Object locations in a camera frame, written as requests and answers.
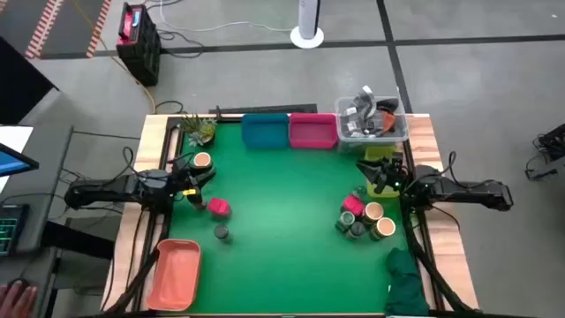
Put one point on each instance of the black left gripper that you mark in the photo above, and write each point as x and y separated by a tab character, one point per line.
183	176

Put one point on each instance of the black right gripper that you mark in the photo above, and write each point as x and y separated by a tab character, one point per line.
393	172

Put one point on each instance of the grey-lid spice jar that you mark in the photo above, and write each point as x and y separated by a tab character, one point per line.
359	191
346	218

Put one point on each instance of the red spice tin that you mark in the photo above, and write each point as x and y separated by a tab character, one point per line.
353	204
218	206

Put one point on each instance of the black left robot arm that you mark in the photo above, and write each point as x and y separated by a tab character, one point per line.
110	187

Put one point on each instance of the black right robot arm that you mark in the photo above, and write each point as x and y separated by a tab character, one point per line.
476	192

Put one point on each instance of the yellow tape tag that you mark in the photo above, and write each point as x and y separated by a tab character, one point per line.
190	192

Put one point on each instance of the yellow-green plastic bin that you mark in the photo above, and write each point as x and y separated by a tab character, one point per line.
375	152

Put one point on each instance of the potted succulent plant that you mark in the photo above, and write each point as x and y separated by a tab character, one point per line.
198	128

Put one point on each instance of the clear plastic storage box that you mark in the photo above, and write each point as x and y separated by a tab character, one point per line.
342	132

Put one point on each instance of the orange part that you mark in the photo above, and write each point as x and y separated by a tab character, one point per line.
388	121

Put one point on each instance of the black parts pile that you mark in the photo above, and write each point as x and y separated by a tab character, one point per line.
387	104

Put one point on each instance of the blue plastic bin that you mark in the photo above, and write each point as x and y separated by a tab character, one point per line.
265	132

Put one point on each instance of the pink plastic bin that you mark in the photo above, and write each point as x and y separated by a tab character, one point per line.
313	131

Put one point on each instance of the green table mat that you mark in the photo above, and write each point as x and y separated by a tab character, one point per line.
287	199

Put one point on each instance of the black bar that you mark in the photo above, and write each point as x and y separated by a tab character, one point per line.
265	109

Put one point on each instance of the orange plastic tray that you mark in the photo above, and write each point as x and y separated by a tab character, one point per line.
174	278

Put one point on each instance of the dark green cloth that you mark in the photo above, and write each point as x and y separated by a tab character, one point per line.
404	282

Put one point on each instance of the black crate with red top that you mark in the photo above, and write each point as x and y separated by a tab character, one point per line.
141	53

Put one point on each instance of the grey desk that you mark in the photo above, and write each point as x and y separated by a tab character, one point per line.
44	146

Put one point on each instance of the white tower fan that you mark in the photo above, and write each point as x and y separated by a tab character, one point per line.
307	17

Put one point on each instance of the computer monitor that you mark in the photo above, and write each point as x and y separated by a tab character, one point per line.
13	161

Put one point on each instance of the white paper sheet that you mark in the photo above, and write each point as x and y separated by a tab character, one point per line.
13	137

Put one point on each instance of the orange-striped black floor mat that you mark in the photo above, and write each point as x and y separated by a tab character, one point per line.
70	26

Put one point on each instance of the backlit keyboard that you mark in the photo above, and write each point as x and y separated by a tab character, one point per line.
9	229

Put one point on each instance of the black panel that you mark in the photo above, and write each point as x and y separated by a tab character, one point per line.
17	84

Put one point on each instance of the black computer mouse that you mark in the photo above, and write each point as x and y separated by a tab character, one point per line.
20	281

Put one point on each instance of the person's hand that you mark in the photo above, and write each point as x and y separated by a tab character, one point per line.
17	302

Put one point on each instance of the black aluminium table frame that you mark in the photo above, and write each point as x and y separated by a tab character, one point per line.
170	137

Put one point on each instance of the grey bracket parts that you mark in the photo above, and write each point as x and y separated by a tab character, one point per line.
365	103

